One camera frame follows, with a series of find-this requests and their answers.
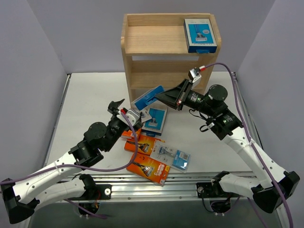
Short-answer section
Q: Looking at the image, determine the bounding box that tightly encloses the orange Gillette Fusion box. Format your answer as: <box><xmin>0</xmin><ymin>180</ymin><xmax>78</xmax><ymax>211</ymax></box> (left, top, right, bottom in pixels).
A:
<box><xmin>124</xmin><ymin>135</ymin><xmax>165</xmax><ymax>156</ymax></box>
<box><xmin>126</xmin><ymin>153</ymin><xmax>170</xmax><ymax>185</ymax></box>

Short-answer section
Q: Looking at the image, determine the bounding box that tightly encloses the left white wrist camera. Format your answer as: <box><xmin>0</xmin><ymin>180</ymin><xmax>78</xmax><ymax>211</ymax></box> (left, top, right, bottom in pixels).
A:
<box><xmin>117</xmin><ymin>108</ymin><xmax>143</xmax><ymax>128</ymax></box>

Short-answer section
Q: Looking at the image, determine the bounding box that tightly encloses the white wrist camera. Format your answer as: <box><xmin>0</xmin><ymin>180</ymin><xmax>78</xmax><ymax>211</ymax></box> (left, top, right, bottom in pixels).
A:
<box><xmin>117</xmin><ymin>108</ymin><xmax>143</xmax><ymax>128</ymax></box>
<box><xmin>188</xmin><ymin>66</ymin><xmax>206</xmax><ymax>89</ymax></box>

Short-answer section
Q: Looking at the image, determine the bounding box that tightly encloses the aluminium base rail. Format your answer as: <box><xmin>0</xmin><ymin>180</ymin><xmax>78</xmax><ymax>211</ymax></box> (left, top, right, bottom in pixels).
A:
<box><xmin>26</xmin><ymin>71</ymin><xmax>285</xmax><ymax>204</ymax></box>

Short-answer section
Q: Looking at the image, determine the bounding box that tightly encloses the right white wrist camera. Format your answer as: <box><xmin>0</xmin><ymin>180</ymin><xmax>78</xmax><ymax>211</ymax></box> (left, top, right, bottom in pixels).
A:
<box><xmin>188</xmin><ymin>66</ymin><xmax>206</xmax><ymax>89</ymax></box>

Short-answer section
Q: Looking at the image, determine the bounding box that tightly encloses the orange Gillette Styler box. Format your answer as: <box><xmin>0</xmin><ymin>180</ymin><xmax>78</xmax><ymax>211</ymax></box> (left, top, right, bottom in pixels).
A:
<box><xmin>121</xmin><ymin>128</ymin><xmax>142</xmax><ymax>141</ymax></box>

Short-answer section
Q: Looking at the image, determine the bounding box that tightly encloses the clear blister razor pack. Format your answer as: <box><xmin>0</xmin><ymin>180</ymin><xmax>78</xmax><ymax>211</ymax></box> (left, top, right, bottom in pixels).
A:
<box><xmin>150</xmin><ymin>141</ymin><xmax>190</xmax><ymax>172</ymax></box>
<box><xmin>140</xmin><ymin>109</ymin><xmax>152</xmax><ymax>123</ymax></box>

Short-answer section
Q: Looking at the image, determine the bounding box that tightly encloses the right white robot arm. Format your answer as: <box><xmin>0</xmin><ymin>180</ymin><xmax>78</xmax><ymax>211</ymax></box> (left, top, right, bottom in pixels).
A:
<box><xmin>155</xmin><ymin>79</ymin><xmax>300</xmax><ymax>213</ymax></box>

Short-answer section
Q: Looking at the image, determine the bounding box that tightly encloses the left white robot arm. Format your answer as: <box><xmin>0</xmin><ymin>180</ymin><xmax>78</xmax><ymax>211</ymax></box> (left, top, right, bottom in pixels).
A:
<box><xmin>0</xmin><ymin>100</ymin><xmax>142</xmax><ymax>224</ymax></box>

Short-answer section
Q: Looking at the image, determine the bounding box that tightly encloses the blue Harry's razor box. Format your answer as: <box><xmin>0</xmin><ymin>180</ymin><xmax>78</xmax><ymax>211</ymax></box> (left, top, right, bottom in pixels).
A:
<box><xmin>142</xmin><ymin>104</ymin><xmax>168</xmax><ymax>136</ymax></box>
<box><xmin>184</xmin><ymin>19</ymin><xmax>217</xmax><ymax>54</ymax></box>
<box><xmin>131</xmin><ymin>85</ymin><xmax>164</xmax><ymax>111</ymax></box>

